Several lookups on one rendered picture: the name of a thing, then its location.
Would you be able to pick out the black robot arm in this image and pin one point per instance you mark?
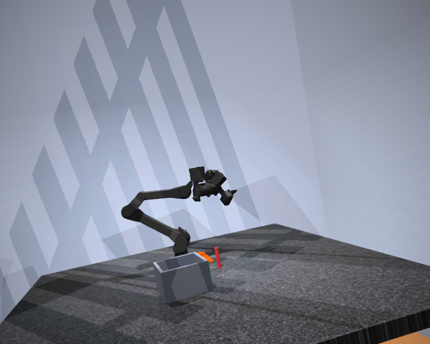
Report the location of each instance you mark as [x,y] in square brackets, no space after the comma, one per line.
[180,236]

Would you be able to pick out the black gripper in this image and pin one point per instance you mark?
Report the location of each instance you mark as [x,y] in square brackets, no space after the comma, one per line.
[226,196]

